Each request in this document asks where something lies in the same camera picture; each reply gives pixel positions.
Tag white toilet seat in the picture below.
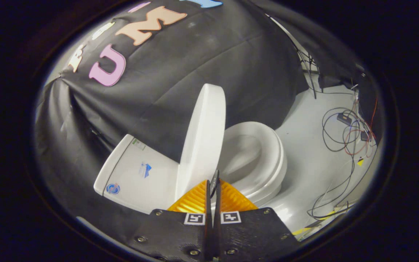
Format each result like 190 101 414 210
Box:
219 121 288 200

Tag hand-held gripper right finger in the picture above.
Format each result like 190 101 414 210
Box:
213 178 299 262

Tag tangle of floor cables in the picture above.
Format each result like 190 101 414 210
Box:
306 96 379 221

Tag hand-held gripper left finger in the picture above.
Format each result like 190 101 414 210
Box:
128 180 213 262

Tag white toilet tank lid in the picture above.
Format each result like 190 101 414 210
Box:
93 134 135 197

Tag white toilet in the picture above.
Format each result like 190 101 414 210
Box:
93 121 288 215

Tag black backdrop cloth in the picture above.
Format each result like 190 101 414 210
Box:
35 0 384 248

